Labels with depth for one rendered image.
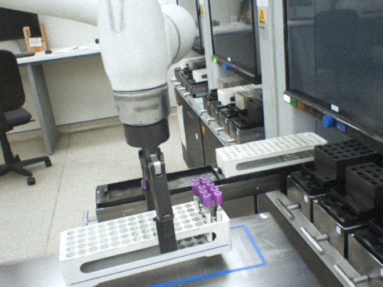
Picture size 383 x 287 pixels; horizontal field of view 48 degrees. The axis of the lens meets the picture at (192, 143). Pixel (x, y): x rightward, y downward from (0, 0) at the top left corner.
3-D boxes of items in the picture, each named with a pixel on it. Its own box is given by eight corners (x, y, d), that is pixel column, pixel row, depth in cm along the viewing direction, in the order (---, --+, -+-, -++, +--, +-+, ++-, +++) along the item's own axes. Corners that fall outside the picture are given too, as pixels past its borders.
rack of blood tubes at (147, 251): (216, 224, 87) (213, 196, 85) (233, 250, 78) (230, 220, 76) (67, 259, 81) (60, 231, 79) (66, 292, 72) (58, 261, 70)
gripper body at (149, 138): (120, 116, 75) (128, 165, 78) (125, 130, 67) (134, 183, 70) (162, 109, 76) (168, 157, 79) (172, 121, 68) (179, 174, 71)
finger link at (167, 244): (171, 212, 72) (172, 214, 72) (176, 247, 75) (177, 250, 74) (154, 216, 72) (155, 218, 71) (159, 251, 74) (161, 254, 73)
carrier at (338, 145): (361, 179, 104) (362, 156, 102) (354, 180, 104) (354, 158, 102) (337, 162, 115) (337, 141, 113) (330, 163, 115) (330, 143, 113)
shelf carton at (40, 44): (28, 53, 402) (22, 27, 394) (32, 50, 423) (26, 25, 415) (47, 50, 405) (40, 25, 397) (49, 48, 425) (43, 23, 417)
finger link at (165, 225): (167, 206, 71) (170, 214, 68) (170, 232, 73) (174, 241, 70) (158, 208, 71) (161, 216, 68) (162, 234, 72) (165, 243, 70)
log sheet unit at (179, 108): (180, 141, 316) (175, 94, 304) (188, 154, 291) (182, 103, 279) (178, 142, 316) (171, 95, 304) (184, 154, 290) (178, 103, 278)
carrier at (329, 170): (344, 182, 104) (344, 159, 102) (336, 184, 103) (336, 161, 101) (321, 165, 115) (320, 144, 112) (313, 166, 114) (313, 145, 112)
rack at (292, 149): (312, 150, 129) (311, 131, 127) (328, 162, 120) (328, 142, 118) (216, 168, 125) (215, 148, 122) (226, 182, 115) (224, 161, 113)
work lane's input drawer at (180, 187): (320, 167, 134) (320, 139, 131) (343, 184, 121) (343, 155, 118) (84, 213, 123) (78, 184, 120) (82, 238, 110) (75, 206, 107)
